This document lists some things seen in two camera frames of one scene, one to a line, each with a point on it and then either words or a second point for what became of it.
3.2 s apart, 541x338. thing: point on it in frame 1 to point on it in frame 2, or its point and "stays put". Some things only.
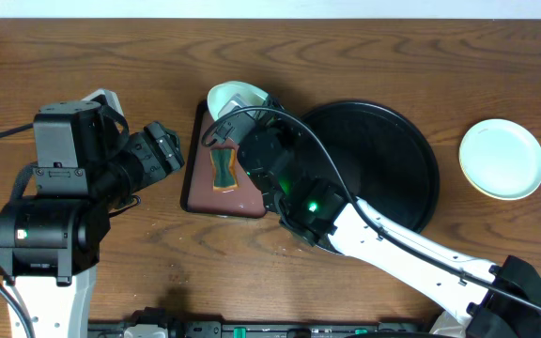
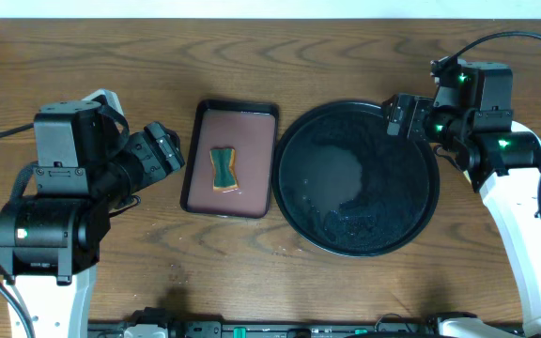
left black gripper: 162,147 stays put
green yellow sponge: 224,174 stays put
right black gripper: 280,123 to 419,107
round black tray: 384,156 stays put
